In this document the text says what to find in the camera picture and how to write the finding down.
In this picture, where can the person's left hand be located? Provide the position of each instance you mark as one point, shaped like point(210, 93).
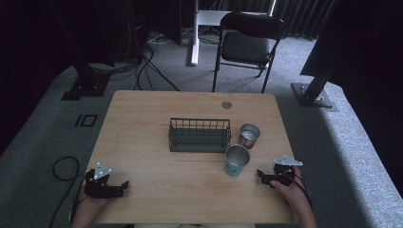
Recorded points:
point(92, 203)

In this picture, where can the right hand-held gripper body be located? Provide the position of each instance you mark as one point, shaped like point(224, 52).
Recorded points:
point(283, 174)

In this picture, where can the person's right hand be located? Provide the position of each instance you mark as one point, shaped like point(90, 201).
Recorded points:
point(293, 191)

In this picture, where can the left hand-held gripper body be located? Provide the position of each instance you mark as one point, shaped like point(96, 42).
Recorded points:
point(95, 188)

